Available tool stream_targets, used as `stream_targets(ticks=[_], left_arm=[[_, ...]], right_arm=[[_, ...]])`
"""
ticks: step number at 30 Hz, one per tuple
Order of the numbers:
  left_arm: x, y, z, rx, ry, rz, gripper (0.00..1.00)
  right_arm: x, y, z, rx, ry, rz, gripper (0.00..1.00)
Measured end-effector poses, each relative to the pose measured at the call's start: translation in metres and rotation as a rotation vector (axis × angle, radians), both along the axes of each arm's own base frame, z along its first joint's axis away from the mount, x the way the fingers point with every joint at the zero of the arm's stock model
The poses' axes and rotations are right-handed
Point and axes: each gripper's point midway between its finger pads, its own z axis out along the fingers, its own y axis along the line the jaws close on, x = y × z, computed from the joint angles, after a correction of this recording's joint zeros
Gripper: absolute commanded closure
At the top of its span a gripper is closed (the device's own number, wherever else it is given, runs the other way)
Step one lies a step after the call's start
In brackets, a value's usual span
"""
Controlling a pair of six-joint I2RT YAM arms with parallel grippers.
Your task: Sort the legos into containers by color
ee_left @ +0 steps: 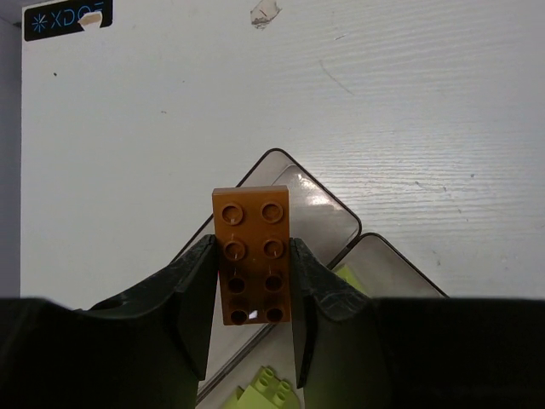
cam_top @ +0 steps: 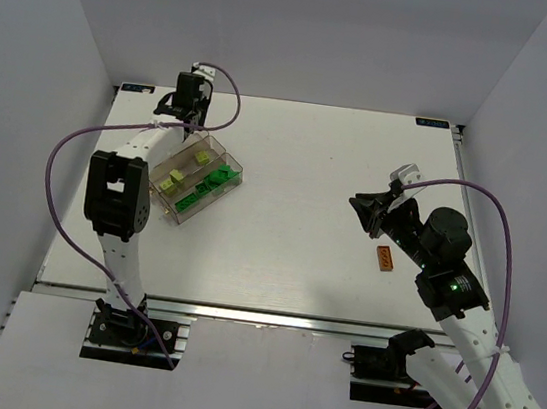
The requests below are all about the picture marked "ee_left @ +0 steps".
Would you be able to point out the light yellow-green curved lego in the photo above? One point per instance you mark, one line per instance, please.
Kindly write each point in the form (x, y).
(265, 390)

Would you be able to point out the orange 2x4 lego plate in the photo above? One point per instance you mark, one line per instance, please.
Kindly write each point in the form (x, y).
(252, 232)

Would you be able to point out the light yellow 2x2 lego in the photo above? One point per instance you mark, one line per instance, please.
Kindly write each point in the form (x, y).
(346, 273)

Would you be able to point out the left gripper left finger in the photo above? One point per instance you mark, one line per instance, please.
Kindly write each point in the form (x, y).
(146, 347)

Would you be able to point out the small white debris piece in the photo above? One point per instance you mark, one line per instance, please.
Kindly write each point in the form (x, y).
(264, 13)

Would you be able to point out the clear compartment organizer tray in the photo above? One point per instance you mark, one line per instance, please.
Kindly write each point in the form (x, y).
(334, 235)

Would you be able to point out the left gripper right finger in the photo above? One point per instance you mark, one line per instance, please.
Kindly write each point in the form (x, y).
(353, 351)

